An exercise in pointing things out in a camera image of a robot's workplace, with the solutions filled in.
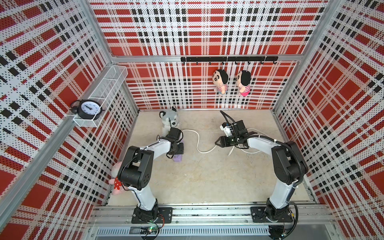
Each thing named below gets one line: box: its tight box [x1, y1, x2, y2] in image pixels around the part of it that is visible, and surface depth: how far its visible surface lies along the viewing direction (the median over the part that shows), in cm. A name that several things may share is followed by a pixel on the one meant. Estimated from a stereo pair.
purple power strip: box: [173, 154, 183, 163], surface depth 93 cm
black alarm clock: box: [70, 99, 105, 121], surface depth 64 cm
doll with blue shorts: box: [212, 69, 229, 97], surface depth 95 cm
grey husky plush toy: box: [159, 106, 179, 137], surface depth 94 cm
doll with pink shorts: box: [236, 70, 251, 97], surface depth 97 cm
